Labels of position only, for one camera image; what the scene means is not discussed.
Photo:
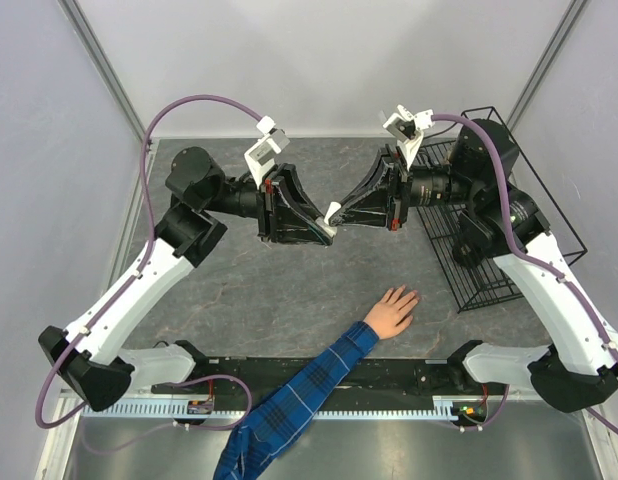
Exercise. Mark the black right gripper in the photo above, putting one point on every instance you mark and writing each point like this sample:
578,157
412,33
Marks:
367,204

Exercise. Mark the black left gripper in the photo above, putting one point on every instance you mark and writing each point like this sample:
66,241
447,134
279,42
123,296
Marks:
287,213

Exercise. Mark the white nail polish brush cap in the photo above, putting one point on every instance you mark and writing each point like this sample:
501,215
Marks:
333,208

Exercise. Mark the blue plaid sleeved forearm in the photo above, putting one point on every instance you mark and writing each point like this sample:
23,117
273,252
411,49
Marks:
262,437

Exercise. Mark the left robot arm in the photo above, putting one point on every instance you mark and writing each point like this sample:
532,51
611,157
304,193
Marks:
90,352

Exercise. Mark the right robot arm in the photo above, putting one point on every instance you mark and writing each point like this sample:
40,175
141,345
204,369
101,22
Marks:
579,367

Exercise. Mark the person's bare hand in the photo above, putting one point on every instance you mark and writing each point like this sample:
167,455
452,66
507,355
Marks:
393,313

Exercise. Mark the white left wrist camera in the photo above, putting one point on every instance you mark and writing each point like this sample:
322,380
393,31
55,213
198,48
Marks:
260,157

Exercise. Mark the black wire dish rack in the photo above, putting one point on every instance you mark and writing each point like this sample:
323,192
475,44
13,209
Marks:
465,247

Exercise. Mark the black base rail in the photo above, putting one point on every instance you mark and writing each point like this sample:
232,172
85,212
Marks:
368,377

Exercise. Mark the slotted cable duct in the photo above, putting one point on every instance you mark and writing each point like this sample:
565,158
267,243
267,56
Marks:
135,408

